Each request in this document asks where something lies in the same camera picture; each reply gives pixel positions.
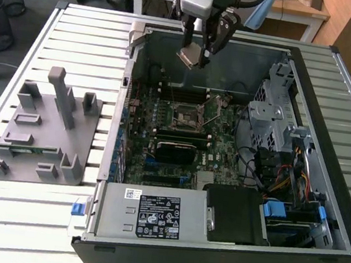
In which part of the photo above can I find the grey case latch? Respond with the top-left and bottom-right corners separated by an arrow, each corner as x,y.
125,20 -> 150,60

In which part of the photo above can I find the CPU socket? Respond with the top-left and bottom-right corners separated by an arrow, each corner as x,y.
168,101 -> 210,136

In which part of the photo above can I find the brown cardboard box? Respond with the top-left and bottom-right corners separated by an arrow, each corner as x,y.
310,0 -> 326,12

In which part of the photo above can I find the metal socket cover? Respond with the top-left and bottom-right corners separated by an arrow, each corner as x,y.
198,91 -> 228,129

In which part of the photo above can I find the silver chipset heatsink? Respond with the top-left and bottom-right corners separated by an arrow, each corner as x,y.
194,169 -> 218,192

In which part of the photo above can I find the black rating label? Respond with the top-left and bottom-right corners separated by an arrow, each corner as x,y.
134,191 -> 186,244

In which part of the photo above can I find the silver drive cage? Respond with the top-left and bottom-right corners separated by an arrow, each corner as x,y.
241,58 -> 308,157

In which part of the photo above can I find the blue disk carrier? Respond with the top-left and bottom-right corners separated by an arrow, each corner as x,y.
260,198 -> 328,230

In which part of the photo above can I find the black open PC case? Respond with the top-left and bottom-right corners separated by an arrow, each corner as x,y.
67,13 -> 351,263

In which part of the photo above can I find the white barcode sticker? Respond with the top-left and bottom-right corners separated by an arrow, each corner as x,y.
124,187 -> 139,201

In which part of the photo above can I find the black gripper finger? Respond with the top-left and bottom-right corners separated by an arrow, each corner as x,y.
177,14 -> 198,52
197,6 -> 240,74

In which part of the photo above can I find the green RAM stick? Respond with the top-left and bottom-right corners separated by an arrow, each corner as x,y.
9,143 -> 62,159

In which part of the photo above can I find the thin metal locking lever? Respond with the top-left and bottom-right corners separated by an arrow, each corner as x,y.
169,88 -> 179,110
204,109 -> 224,128

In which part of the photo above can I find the grey power supply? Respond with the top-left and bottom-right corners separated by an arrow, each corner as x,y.
90,176 -> 213,253

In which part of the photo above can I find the yellow red wire bundle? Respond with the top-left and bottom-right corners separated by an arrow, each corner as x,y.
269,142 -> 321,206

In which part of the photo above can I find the black expansion card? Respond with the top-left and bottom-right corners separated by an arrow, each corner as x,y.
153,139 -> 198,168

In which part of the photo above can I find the black RAM slot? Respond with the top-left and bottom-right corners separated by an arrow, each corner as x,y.
158,82 -> 210,94
156,93 -> 209,105
157,86 -> 210,98
157,89 -> 209,101
155,126 -> 212,140

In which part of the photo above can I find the silver CPU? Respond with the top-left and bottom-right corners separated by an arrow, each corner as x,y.
174,40 -> 208,71

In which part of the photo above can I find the green motherboard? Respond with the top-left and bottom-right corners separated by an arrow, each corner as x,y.
115,78 -> 256,201

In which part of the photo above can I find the black plastic shroud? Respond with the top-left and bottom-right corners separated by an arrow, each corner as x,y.
195,181 -> 276,250

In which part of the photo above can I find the grey parts rack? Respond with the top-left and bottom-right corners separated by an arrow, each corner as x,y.
0,58 -> 108,195

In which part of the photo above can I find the blue release latch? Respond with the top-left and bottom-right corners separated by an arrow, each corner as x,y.
70,200 -> 88,218

